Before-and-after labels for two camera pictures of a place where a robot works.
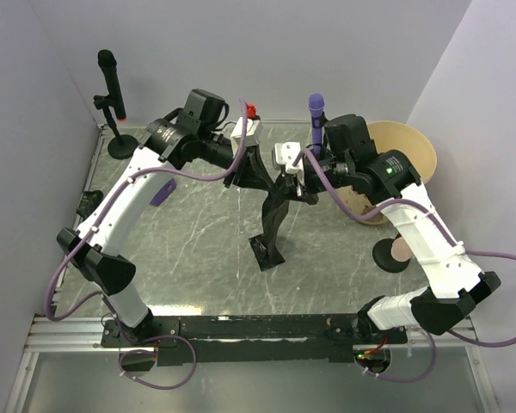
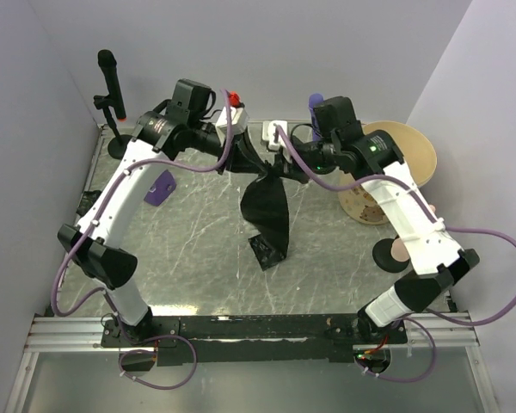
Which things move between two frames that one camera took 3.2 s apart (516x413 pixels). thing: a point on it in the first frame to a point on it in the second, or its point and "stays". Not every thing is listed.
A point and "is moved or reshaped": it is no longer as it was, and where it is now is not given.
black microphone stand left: [124, 146] stays
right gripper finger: [310, 197] to [296, 174]
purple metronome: [163, 192] stays
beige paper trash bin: [390, 136] stays
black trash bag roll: [265, 245] is moved or reshaped
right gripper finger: [286, 182] to [278, 165]
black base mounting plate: [316, 339] stays
